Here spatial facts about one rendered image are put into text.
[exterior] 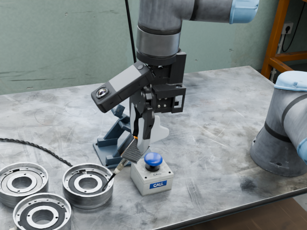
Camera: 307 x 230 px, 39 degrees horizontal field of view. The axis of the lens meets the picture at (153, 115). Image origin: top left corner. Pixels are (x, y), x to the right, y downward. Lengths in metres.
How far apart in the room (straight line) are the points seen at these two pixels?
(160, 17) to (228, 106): 0.65
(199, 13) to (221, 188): 0.43
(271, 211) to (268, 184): 0.32
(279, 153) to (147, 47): 0.47
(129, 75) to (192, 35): 2.09
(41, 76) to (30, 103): 1.35
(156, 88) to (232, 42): 2.30
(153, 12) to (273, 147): 0.50
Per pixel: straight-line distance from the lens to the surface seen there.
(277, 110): 1.02
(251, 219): 1.32
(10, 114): 1.20
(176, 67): 0.78
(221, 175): 1.03
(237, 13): 0.73
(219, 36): 2.97
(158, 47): 0.73
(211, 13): 0.72
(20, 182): 0.96
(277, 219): 1.35
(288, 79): 1.00
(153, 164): 0.91
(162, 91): 0.77
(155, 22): 0.71
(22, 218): 0.86
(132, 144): 0.84
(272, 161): 1.07
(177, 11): 0.71
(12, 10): 2.41
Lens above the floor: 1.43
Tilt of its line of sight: 32 degrees down
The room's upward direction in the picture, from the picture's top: 7 degrees clockwise
